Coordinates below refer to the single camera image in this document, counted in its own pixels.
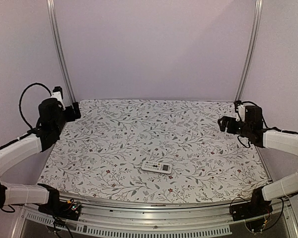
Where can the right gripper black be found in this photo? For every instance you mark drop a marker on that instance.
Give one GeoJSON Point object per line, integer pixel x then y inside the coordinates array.
{"type": "Point", "coordinates": [224, 119]}

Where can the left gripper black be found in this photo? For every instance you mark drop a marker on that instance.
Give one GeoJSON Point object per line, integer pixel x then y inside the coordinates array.
{"type": "Point", "coordinates": [72, 116]}

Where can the white remote control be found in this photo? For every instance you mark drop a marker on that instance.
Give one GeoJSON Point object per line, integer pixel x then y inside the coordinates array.
{"type": "Point", "coordinates": [156, 167]}

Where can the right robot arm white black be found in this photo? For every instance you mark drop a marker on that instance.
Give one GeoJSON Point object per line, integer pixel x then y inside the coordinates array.
{"type": "Point", "coordinates": [249, 123]}

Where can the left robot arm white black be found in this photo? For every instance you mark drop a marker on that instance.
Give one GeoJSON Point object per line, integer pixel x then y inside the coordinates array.
{"type": "Point", "coordinates": [52, 118]}

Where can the floral patterned table mat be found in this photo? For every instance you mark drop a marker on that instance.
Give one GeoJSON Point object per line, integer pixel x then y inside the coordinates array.
{"type": "Point", "coordinates": [101, 154]}

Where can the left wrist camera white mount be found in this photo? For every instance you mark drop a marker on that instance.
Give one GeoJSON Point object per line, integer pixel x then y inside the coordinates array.
{"type": "Point", "coordinates": [57, 93]}

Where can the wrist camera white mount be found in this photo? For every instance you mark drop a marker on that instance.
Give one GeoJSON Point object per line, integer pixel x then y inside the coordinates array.
{"type": "Point", "coordinates": [239, 108]}
{"type": "Point", "coordinates": [57, 93]}

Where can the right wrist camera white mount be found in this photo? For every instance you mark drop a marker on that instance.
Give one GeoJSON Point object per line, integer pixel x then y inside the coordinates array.
{"type": "Point", "coordinates": [239, 108]}

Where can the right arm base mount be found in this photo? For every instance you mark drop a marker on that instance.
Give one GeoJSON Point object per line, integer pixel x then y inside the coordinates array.
{"type": "Point", "coordinates": [257, 206]}

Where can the aluminium front rail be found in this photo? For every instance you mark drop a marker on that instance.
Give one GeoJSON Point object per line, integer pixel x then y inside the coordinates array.
{"type": "Point", "coordinates": [102, 218]}

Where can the left aluminium frame post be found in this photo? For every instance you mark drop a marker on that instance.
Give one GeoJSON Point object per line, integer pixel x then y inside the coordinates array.
{"type": "Point", "coordinates": [59, 49]}

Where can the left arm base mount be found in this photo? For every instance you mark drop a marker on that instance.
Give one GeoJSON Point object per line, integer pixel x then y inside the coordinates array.
{"type": "Point", "coordinates": [69, 209]}

